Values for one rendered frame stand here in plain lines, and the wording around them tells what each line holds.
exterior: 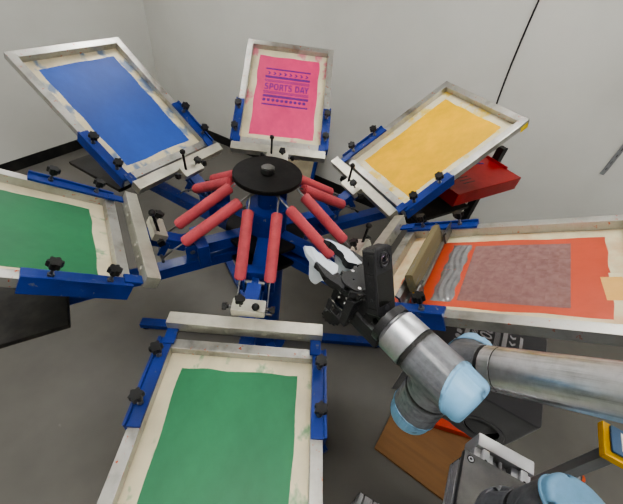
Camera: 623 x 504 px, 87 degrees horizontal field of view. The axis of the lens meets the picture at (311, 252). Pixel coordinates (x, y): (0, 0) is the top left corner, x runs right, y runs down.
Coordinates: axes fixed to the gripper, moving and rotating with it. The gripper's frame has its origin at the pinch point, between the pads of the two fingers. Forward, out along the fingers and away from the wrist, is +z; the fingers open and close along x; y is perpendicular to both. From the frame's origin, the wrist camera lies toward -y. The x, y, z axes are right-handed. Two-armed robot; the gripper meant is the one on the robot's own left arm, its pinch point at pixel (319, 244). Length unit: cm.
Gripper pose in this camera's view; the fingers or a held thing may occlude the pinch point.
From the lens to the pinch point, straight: 62.7
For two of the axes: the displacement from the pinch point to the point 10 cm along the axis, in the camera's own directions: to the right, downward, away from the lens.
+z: -6.0, -5.9, 5.3
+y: -2.2, 7.6, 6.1
